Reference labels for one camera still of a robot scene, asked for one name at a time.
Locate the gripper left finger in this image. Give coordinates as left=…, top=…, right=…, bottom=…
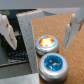
left=0, top=13, right=18, bottom=50

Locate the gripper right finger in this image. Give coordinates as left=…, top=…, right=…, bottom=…
left=63, top=7, right=84, bottom=51

